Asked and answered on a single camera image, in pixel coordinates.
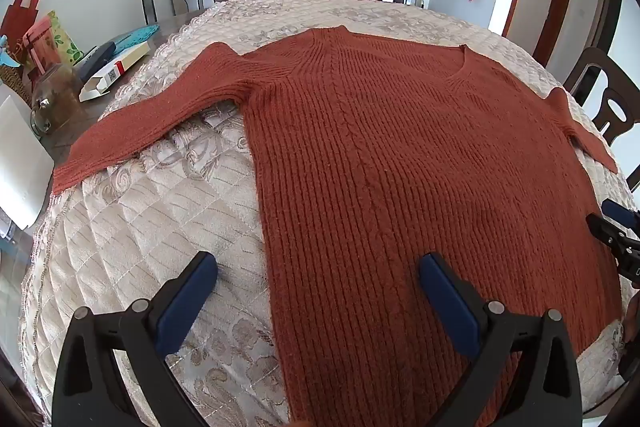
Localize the beige quilted floral table cover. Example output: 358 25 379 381
20 0 640 427

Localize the red tote bag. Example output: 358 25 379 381
0 0 45 52

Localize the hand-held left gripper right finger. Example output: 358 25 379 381
418 252 583 427

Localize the long white carton box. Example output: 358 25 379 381
79 46 151 102

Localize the dark inner door frame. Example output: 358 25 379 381
582 0 623 58

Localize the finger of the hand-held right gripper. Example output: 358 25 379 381
601 199 640 238
586 213 640 280

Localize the teal crochet mat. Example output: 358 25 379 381
112 24 160 52

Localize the rust knit sweater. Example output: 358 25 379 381
52 26 632 427

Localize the green floral bag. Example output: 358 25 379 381
47 11 83 65

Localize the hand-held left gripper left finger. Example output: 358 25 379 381
52 251 218 427

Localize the wicker basket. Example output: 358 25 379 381
0 62 32 108

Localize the dark brown wooden chair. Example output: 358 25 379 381
562 47 640 142

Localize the dark blue case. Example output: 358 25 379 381
75 42 117 80

